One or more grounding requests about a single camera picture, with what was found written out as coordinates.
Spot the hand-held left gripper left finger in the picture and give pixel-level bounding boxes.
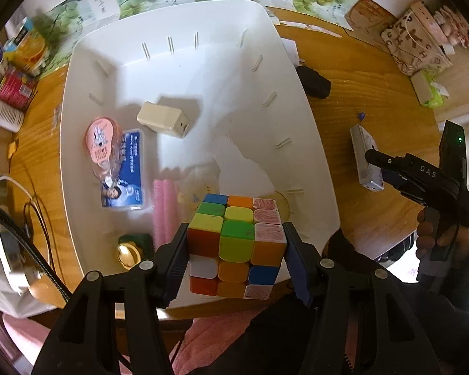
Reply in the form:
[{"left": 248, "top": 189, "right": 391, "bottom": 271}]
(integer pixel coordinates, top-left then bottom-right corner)
[{"left": 31, "top": 222, "right": 190, "bottom": 375}]

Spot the colourful puzzle cube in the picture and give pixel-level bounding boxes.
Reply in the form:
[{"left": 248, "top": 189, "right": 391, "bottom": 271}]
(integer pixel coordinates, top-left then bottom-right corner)
[{"left": 185, "top": 193, "right": 289, "bottom": 301}]

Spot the clear plastic pouch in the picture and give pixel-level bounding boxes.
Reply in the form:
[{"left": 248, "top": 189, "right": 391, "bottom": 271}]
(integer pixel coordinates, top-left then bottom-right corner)
[{"left": 176, "top": 164, "right": 223, "bottom": 204}]

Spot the pink foam hair roller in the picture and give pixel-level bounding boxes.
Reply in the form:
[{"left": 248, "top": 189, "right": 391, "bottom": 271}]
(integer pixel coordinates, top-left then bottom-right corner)
[{"left": 152, "top": 179, "right": 179, "bottom": 245}]

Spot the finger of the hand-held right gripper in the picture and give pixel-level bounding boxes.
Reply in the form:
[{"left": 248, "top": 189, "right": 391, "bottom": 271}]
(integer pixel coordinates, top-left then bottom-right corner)
[
  {"left": 364, "top": 149, "right": 415, "bottom": 173},
  {"left": 382, "top": 171, "right": 427, "bottom": 204}
]

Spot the white spray bottle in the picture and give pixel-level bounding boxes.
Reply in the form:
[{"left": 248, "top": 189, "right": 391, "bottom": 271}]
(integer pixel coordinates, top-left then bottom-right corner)
[{"left": 0, "top": 99, "right": 25, "bottom": 133}]

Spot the white compact camera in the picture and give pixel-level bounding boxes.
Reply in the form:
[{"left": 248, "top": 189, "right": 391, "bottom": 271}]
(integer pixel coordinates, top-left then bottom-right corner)
[{"left": 350, "top": 124, "right": 384, "bottom": 192}]

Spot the white wall charger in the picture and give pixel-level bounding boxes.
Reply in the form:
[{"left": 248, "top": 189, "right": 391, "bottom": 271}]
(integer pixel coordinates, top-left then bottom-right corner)
[{"left": 283, "top": 38, "right": 301, "bottom": 67}]

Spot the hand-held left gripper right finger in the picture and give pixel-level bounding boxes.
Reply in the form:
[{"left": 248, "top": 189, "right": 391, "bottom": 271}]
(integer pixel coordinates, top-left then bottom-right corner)
[{"left": 282, "top": 222, "right": 443, "bottom": 375}]

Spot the black wall charger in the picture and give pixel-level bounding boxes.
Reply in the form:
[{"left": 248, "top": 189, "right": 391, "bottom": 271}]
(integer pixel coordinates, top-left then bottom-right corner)
[{"left": 296, "top": 66, "right": 332, "bottom": 98}]

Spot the thin black cable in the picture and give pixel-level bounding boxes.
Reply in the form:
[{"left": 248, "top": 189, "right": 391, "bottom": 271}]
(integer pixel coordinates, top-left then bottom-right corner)
[{"left": 23, "top": 199, "right": 59, "bottom": 270}]

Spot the orange juice carton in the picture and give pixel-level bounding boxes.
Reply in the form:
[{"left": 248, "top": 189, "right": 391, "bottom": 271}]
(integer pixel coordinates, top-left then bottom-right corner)
[{"left": 3, "top": 17, "right": 51, "bottom": 77}]

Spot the letter print fabric bag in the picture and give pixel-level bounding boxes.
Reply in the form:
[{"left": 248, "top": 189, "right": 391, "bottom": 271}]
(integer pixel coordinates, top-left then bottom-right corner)
[{"left": 381, "top": 1, "right": 452, "bottom": 77}]

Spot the person's right hand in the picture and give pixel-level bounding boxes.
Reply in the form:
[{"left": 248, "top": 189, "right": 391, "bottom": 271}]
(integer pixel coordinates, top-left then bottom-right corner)
[{"left": 415, "top": 208, "right": 469, "bottom": 260}]

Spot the beige power bank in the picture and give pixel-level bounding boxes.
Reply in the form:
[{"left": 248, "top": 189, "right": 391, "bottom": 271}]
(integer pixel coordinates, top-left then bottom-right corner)
[{"left": 137, "top": 102, "right": 191, "bottom": 139}]

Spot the pink cloth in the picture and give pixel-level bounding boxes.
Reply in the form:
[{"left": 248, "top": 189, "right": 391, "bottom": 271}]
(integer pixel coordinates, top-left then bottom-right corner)
[{"left": 2, "top": 312, "right": 266, "bottom": 375}]

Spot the brown cardboard with drawing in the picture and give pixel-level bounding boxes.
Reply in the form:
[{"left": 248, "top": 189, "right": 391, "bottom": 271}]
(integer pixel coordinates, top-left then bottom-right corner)
[{"left": 344, "top": 0, "right": 399, "bottom": 43}]

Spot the white cable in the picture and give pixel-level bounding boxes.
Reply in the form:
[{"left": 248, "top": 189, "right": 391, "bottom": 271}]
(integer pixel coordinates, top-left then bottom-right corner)
[{"left": 0, "top": 170, "right": 32, "bottom": 219}]

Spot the white plastic tray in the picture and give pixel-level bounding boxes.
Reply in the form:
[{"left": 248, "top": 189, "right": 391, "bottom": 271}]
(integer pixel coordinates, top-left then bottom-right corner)
[{"left": 58, "top": 0, "right": 341, "bottom": 309}]

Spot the brown-haired rag doll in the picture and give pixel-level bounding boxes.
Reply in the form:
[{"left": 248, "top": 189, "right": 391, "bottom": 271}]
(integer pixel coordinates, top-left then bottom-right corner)
[{"left": 434, "top": 6, "right": 469, "bottom": 48}]

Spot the blue card case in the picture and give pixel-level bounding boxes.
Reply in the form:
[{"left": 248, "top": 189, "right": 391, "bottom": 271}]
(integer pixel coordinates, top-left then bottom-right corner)
[{"left": 101, "top": 128, "right": 146, "bottom": 208}]

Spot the green tissue pack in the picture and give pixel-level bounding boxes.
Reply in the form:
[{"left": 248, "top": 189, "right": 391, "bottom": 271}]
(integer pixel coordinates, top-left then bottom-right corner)
[{"left": 410, "top": 68, "right": 450, "bottom": 108}]

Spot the wooden bookshelf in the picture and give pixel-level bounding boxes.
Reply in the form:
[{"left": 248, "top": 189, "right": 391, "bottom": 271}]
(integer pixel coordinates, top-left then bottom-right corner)
[{"left": 434, "top": 27, "right": 469, "bottom": 126}]

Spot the red can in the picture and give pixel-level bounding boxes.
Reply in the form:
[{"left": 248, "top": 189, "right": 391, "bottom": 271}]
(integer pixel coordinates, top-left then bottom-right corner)
[{"left": 0, "top": 68, "right": 38, "bottom": 110}]

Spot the thick black cable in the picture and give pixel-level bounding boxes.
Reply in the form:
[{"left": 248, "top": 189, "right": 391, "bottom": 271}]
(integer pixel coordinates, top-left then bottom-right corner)
[{"left": 0, "top": 197, "right": 72, "bottom": 302}]

